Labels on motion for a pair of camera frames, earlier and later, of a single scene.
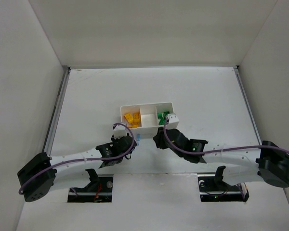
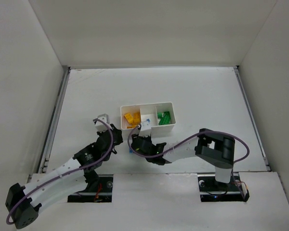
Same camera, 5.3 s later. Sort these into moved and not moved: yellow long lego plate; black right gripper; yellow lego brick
Moved: black right gripper
Not moved: yellow long lego plate; yellow lego brick
